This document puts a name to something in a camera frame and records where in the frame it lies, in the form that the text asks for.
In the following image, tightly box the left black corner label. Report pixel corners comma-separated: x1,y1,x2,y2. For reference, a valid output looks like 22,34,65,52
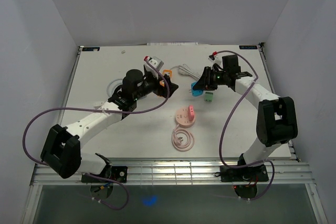
81,47,100,52

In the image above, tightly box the right black corner label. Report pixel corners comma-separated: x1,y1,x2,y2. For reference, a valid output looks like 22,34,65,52
239,45,258,50

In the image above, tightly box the blue plug adapter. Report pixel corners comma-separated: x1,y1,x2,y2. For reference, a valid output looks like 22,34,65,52
190,82,204,97

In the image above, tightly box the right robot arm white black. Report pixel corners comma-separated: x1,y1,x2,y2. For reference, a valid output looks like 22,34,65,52
192,50,298,182

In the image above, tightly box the pink round power socket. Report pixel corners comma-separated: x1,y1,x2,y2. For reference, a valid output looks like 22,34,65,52
175,106,196,128

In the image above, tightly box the orange power strip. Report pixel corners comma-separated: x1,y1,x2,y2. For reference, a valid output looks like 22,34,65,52
160,69,172,87

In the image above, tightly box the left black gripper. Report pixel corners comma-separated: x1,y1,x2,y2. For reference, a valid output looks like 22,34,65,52
133,70,177,101

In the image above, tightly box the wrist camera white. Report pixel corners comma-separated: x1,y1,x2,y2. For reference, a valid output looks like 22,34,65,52
143,56,164,79
208,51,222,69

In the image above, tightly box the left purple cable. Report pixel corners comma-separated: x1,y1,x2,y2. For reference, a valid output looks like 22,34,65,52
23,60,170,211

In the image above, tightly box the green charger plug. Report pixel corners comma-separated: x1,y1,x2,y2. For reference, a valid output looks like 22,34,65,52
204,92,214,102

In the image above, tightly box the pink plug adapter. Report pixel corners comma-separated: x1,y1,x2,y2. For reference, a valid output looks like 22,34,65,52
187,105,195,121

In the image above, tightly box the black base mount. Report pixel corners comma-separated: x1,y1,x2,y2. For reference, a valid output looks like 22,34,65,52
215,165,269,182
81,166,128,183

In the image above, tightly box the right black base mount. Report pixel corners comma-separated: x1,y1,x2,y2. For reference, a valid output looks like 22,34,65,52
215,165,269,182

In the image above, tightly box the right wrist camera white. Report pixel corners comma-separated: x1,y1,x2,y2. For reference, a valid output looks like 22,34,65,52
208,51,222,69

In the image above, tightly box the white charger plug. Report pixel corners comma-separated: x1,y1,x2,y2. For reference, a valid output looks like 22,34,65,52
92,101,105,109

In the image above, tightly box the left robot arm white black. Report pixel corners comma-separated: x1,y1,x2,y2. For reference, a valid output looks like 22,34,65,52
40,69,178,182

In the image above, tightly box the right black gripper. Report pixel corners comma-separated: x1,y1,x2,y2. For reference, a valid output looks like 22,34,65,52
192,67,227,91

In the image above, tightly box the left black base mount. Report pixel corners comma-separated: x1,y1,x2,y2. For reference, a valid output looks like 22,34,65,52
81,166,128,183

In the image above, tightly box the aluminium frame rail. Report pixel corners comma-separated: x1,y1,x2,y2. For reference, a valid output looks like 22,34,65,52
31,160,315,186

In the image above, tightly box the white bundled power cord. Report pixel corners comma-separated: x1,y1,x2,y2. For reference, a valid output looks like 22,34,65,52
169,63,202,80

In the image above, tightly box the purple cable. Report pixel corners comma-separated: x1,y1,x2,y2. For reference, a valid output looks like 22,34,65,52
23,60,170,211
214,50,276,200

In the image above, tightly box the black corner label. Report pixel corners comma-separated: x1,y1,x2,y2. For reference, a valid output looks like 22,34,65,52
239,45,258,50
81,47,100,52

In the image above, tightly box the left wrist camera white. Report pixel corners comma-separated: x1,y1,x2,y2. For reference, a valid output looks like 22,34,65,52
143,56,164,79

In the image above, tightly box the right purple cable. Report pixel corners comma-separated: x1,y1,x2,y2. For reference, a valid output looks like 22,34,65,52
214,50,276,200

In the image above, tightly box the pink coiled socket cord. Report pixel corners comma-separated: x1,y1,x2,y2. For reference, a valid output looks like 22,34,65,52
171,125,195,152

